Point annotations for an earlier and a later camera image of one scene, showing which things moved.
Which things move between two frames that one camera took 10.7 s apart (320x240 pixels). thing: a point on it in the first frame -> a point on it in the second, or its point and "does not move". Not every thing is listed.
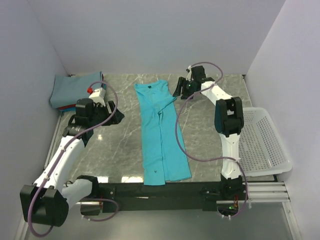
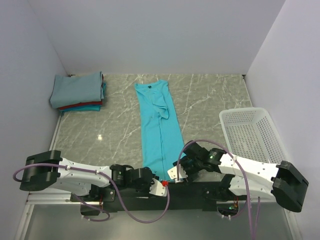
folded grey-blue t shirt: [67, 90] does not move
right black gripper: [181, 82] -> [183, 162]
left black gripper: [98, 106] -> [147, 189]
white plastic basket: [262, 148] does not move
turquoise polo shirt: [164, 159] does not move
